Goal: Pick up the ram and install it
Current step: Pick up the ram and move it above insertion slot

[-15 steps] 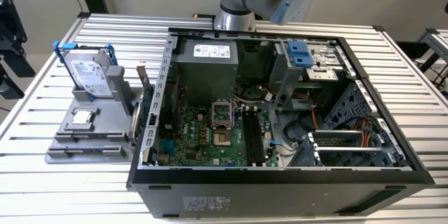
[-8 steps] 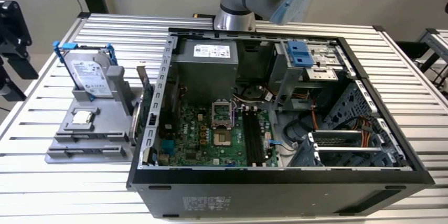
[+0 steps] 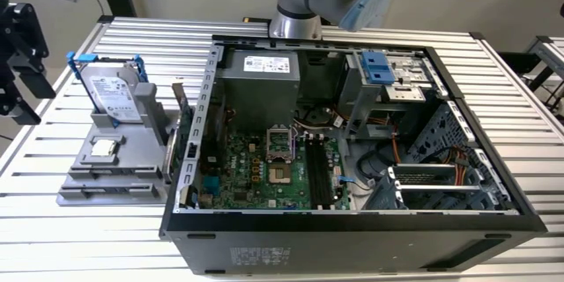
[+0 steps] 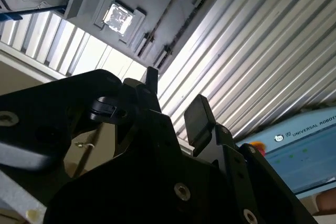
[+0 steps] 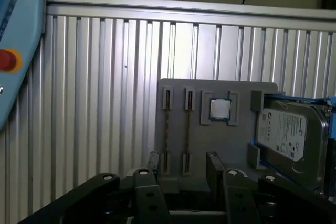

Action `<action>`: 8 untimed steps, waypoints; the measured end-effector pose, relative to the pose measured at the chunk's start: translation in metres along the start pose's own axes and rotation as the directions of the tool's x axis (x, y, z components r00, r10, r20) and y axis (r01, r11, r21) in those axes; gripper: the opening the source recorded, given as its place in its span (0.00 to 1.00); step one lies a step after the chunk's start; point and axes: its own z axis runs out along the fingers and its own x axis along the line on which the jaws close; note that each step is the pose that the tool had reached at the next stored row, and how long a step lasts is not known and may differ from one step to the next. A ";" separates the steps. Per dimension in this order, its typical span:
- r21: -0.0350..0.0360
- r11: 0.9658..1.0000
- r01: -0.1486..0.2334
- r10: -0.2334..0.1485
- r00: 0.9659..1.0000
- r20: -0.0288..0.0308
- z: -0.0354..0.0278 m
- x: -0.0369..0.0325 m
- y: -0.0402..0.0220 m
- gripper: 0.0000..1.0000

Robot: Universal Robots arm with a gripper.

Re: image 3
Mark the CPU socket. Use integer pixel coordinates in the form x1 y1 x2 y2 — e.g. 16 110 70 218
266 159 294 186

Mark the metal drive bay cage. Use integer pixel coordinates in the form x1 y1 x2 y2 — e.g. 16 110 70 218
338 49 437 137

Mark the black wire loop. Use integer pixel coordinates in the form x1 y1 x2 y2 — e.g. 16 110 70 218
356 149 393 190

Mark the black cooler with wires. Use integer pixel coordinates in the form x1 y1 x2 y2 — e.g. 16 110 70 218
292 103 349 131

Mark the metal socket cover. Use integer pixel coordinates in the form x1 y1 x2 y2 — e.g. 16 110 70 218
266 125 294 160

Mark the black RAM slot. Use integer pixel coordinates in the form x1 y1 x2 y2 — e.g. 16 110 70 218
320 135 334 211
306 135 321 211

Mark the graphics card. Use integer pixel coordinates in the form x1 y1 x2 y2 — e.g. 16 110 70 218
161 81 196 186

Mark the black open PC case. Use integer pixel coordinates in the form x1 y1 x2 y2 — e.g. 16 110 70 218
157 32 546 276

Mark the thin orange wire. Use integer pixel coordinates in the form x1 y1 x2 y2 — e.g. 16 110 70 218
389 131 401 166

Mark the hard disk in blue carrier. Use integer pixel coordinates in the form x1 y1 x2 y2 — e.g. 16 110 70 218
65 51 149 127

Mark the neighbouring metal slat table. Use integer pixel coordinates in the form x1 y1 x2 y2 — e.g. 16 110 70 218
521 36 564 114

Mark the case label sticker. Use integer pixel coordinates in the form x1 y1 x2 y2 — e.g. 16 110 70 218
228 245 292 266

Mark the blue drive bay latch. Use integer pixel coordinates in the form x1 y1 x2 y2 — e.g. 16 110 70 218
360 51 393 85

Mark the grey parts rack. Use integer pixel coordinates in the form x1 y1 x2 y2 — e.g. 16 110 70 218
56 82 194 207

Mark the orange wire bundle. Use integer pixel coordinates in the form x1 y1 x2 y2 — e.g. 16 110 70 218
440 146 468 187

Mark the locking lever wire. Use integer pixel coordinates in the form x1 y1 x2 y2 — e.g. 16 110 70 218
288 128 302 162

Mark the silver CPU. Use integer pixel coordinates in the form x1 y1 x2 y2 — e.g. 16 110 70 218
89 139 116 157

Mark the metal disk bay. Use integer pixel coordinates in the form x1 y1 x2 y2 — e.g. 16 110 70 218
365 162 514 212

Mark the green motherboard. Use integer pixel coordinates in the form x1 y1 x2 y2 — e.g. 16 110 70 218
197 128 353 210

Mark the blue expansion slot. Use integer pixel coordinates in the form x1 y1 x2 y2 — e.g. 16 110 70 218
202 176 221 195

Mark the grey power supply unit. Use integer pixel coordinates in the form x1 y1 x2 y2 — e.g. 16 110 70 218
214 49 302 131

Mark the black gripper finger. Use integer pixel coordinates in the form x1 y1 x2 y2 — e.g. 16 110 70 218
6 3 56 100
0 79 42 126

